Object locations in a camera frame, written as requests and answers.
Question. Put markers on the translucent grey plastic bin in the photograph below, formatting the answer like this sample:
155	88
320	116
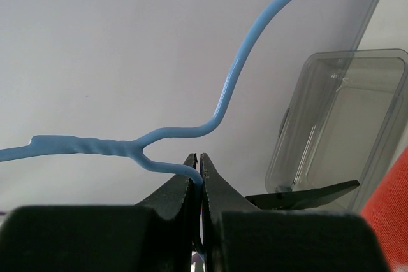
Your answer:
344	122

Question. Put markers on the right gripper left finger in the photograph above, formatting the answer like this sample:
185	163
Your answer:
153	235

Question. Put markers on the light blue wire hanger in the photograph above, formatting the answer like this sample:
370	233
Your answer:
41	145

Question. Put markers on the orange white patterned trousers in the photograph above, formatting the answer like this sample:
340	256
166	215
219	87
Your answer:
386	213

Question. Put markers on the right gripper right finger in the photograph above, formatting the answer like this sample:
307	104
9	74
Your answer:
241	237

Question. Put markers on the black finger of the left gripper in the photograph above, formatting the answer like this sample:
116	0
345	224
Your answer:
304	199

